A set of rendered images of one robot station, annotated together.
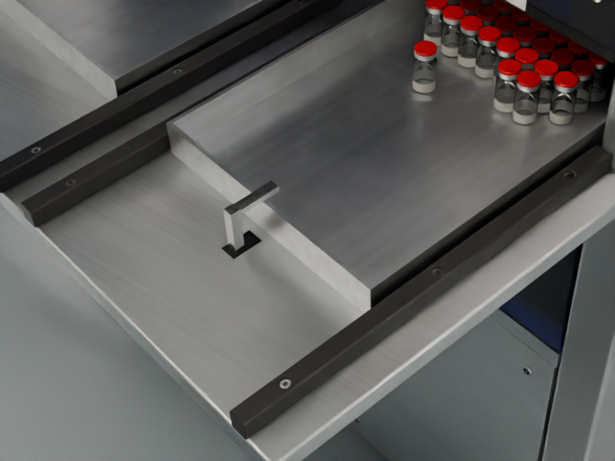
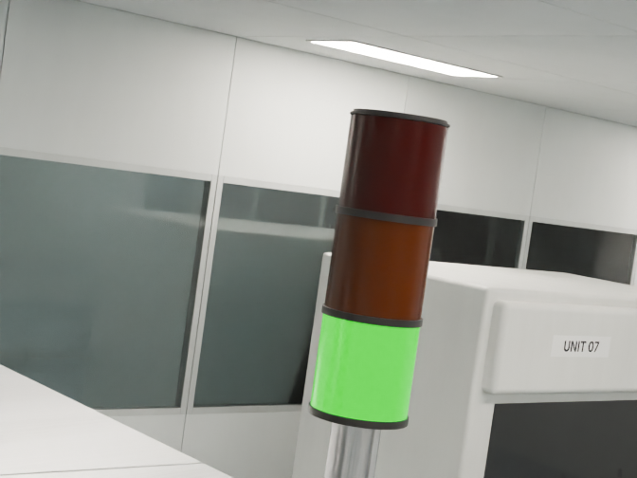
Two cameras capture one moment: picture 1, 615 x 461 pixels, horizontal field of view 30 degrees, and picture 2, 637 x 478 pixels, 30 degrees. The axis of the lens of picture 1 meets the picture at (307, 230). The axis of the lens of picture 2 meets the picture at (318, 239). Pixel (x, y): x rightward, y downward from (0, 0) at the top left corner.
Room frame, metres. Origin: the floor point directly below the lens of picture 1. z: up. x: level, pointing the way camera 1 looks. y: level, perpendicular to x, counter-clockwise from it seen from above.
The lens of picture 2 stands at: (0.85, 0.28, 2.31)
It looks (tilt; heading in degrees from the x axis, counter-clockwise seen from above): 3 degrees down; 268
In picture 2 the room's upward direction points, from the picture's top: 8 degrees clockwise
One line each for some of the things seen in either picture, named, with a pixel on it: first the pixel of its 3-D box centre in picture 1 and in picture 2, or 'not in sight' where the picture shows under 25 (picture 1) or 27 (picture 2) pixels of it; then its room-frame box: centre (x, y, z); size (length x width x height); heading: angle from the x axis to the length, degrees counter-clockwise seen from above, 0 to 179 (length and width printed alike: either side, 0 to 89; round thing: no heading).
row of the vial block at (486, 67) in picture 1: (497, 58); not in sight; (0.83, -0.18, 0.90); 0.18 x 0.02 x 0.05; 38
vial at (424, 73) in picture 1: (425, 68); not in sight; (0.82, -0.12, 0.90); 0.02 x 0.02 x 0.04
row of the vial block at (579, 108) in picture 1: (513, 47); not in sight; (0.84, -0.20, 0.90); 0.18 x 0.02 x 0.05; 38
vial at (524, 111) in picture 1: (526, 97); not in sight; (0.77, -0.20, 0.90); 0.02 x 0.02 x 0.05
